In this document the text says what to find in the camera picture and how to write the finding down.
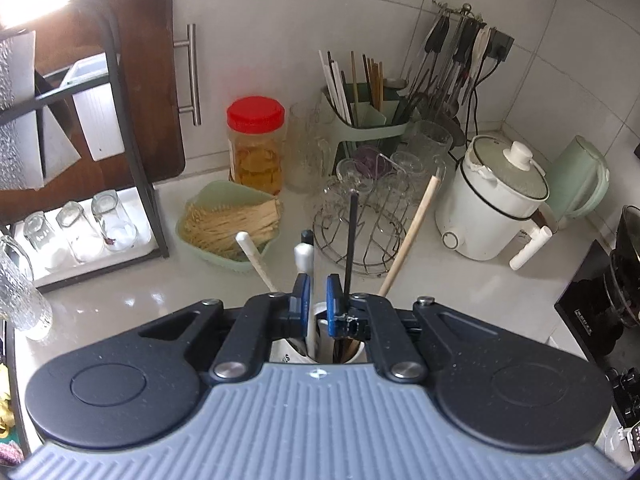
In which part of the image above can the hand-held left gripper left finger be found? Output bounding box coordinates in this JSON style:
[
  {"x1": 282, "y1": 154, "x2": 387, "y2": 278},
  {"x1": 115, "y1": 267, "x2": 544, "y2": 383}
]
[{"x1": 137, "y1": 273, "x2": 313, "y2": 382}]

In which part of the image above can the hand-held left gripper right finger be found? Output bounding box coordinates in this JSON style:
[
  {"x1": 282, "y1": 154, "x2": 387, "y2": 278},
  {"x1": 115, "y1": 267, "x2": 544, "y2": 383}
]
[{"x1": 326, "y1": 273, "x2": 502, "y2": 382}]

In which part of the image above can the black-rimmed white spoon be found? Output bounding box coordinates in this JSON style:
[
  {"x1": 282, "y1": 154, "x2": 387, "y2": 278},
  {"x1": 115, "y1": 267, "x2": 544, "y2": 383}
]
[{"x1": 294, "y1": 230, "x2": 316, "y2": 281}]

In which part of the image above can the white chopstick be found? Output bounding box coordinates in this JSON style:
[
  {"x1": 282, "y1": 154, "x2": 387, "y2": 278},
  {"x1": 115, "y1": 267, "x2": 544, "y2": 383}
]
[{"x1": 235, "y1": 231, "x2": 280, "y2": 293}]

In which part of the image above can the black chopstick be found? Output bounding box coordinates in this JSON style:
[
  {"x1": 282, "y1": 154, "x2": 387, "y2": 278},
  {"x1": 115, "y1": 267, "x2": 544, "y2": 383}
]
[{"x1": 344, "y1": 191, "x2": 359, "y2": 296}]

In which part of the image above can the wooden chopstick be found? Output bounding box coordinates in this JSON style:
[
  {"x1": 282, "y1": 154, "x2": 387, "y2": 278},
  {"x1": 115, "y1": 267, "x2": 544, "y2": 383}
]
[{"x1": 377, "y1": 175, "x2": 442, "y2": 297}]

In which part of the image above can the bundle of dark metal utensils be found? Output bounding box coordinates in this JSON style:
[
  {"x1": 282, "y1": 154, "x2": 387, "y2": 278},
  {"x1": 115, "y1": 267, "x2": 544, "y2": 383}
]
[{"x1": 400, "y1": 70, "x2": 436, "y2": 121}]

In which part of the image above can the dried noodle bundle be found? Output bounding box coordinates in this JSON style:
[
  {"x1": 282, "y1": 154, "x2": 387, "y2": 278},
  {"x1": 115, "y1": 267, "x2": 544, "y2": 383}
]
[{"x1": 182, "y1": 199, "x2": 281, "y2": 253}]

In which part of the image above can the set of cut glass cups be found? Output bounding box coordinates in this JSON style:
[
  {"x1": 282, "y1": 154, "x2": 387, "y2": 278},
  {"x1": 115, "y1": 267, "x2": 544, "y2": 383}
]
[{"x1": 320, "y1": 152, "x2": 446, "y2": 211}]

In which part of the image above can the purple lid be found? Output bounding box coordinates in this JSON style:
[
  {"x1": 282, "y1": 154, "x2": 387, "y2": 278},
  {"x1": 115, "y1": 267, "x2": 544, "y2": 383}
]
[{"x1": 352, "y1": 156, "x2": 388, "y2": 178}]

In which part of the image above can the tall clear glass pitcher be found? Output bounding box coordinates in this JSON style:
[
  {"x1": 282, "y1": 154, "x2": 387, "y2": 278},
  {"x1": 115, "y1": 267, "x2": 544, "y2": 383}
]
[{"x1": 285, "y1": 102, "x2": 337, "y2": 193}]

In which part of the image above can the red-lidded plastic jar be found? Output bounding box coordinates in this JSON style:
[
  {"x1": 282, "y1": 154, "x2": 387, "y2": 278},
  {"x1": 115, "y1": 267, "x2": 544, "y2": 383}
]
[{"x1": 226, "y1": 97, "x2": 286, "y2": 196}]

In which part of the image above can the white electric cooker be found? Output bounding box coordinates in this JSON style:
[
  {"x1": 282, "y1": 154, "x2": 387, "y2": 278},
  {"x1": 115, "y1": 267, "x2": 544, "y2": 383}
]
[{"x1": 435, "y1": 135, "x2": 553, "y2": 272}]

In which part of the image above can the upturned drinking glasses on tray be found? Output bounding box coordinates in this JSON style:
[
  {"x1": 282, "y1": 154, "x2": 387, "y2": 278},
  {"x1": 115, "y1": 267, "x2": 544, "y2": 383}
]
[{"x1": 10, "y1": 185, "x2": 168, "y2": 295}]

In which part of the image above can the large clear glass mug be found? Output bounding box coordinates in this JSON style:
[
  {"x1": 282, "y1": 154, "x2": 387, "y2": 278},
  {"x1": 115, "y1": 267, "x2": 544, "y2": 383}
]
[{"x1": 407, "y1": 120, "x2": 453, "y2": 196}]

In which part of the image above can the green utensil caddy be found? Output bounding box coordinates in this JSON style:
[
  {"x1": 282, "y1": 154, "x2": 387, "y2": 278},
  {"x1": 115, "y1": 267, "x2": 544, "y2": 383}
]
[{"x1": 322, "y1": 85, "x2": 416, "y2": 161}]

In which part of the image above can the black metal dish rack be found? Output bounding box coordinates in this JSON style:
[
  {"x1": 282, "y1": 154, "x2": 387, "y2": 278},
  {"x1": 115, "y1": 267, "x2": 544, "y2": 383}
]
[{"x1": 0, "y1": 0, "x2": 171, "y2": 261}]

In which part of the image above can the clear drinking glass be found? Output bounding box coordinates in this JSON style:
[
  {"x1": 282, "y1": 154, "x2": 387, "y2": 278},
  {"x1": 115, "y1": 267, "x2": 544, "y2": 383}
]
[
  {"x1": 22, "y1": 212, "x2": 63, "y2": 271},
  {"x1": 91, "y1": 190, "x2": 138, "y2": 252},
  {"x1": 56, "y1": 201, "x2": 101, "y2": 261}
]

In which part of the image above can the green pot lid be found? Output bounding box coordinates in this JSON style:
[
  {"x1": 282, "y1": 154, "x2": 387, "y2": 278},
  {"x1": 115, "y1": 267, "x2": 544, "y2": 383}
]
[{"x1": 470, "y1": 135, "x2": 550, "y2": 202}]

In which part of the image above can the bundle of mixed chopsticks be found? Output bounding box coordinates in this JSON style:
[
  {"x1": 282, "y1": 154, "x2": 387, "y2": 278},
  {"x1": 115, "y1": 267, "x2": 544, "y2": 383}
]
[{"x1": 319, "y1": 50, "x2": 386, "y2": 126}]

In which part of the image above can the black induction cooktop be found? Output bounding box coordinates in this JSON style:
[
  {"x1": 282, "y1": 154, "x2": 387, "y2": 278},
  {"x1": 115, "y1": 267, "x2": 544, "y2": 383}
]
[{"x1": 554, "y1": 240, "x2": 640, "y2": 356}]

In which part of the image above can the white cutting board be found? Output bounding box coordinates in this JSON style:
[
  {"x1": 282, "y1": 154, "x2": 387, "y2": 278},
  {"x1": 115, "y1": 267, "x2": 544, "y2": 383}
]
[{"x1": 62, "y1": 55, "x2": 126, "y2": 161}]

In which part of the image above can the green electric kettle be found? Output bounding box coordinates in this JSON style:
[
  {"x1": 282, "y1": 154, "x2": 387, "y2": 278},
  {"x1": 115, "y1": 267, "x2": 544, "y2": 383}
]
[{"x1": 545, "y1": 135, "x2": 611, "y2": 217}]

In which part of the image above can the textured glass mug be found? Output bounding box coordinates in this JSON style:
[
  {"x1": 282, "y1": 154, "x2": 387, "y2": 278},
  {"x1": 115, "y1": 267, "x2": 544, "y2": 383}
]
[{"x1": 0, "y1": 235, "x2": 53, "y2": 341}]

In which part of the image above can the brown wooden cutting board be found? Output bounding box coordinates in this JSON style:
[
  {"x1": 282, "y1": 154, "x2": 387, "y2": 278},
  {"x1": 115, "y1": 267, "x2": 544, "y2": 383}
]
[{"x1": 0, "y1": 0, "x2": 203, "y2": 192}]

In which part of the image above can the black pot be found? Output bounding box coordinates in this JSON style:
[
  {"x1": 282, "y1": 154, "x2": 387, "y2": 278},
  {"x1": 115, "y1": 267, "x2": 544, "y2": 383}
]
[{"x1": 602, "y1": 205, "x2": 640, "y2": 331}]

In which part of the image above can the grey cutting board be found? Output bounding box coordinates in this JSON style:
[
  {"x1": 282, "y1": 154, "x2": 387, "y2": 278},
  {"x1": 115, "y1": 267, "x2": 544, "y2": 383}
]
[{"x1": 35, "y1": 70, "x2": 81, "y2": 181}]

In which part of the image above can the small black object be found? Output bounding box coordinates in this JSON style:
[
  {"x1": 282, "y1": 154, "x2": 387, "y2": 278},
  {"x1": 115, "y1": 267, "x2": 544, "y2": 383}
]
[{"x1": 606, "y1": 366, "x2": 640, "y2": 426}]

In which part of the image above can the yellow cloth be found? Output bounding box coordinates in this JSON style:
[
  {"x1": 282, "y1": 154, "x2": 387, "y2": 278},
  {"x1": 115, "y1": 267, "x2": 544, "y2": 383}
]
[{"x1": 0, "y1": 390, "x2": 16, "y2": 441}]

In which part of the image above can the silver textured cloth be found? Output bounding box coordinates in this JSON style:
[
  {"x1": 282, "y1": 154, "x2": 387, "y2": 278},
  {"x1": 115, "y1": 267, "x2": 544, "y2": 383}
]
[{"x1": 0, "y1": 30, "x2": 43, "y2": 191}]

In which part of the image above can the metal wire cup rack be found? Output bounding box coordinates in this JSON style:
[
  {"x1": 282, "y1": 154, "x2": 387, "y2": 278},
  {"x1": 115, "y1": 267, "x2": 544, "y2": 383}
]
[{"x1": 312, "y1": 152, "x2": 408, "y2": 276}]

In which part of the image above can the black power cable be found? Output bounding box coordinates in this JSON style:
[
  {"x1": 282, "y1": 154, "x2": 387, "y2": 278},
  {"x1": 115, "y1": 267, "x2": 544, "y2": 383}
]
[{"x1": 462, "y1": 57, "x2": 501, "y2": 136}]

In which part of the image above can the row of black-handled kitchen utensils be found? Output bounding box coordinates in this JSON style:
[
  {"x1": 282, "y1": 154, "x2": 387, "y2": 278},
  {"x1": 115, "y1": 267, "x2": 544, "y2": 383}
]
[{"x1": 407, "y1": 12, "x2": 481, "y2": 131}]

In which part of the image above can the black wall outlet strip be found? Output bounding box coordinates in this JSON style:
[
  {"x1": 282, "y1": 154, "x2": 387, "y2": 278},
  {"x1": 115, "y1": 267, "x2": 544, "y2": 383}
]
[{"x1": 487, "y1": 29, "x2": 516, "y2": 63}]

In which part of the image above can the metal hook rail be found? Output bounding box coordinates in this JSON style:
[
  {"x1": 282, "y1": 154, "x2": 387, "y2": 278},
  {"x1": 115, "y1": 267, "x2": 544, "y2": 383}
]
[{"x1": 432, "y1": 0, "x2": 488, "y2": 23}]

